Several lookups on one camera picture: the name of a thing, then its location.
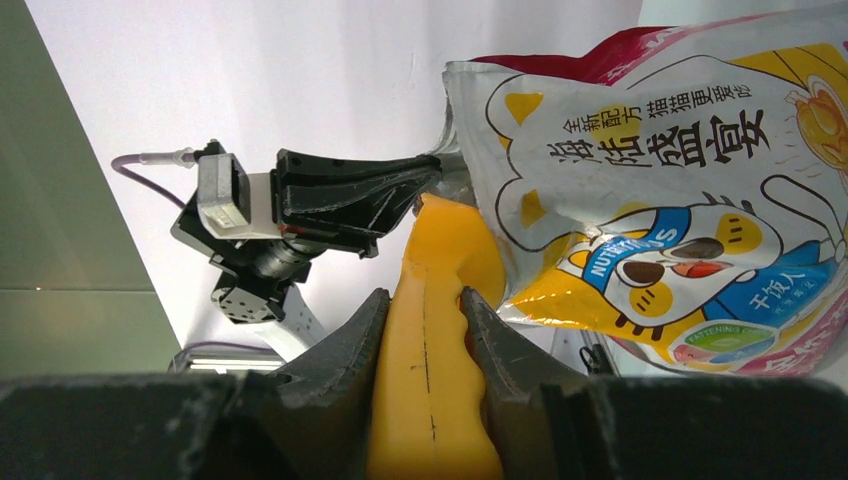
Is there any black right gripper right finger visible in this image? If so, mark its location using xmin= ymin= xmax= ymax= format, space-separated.
xmin=460 ymin=288 xmax=847 ymax=479

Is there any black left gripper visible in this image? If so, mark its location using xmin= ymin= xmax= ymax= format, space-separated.
xmin=170 ymin=150 xmax=443 ymax=292

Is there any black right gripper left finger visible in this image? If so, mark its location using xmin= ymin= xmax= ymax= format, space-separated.
xmin=1 ymin=288 xmax=390 ymax=479

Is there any yellow plastic scoop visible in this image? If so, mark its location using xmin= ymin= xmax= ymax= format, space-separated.
xmin=365 ymin=194 xmax=506 ymax=479

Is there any colourful pet food bag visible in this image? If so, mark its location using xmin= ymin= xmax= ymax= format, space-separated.
xmin=442 ymin=2 xmax=847 ymax=376

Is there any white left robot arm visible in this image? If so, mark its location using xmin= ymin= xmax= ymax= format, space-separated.
xmin=171 ymin=140 xmax=442 ymax=359

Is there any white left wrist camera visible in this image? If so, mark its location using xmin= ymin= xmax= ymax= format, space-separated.
xmin=195 ymin=153 xmax=282 ymax=240

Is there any aluminium frame rail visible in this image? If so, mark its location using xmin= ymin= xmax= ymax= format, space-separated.
xmin=166 ymin=342 xmax=287 ymax=376

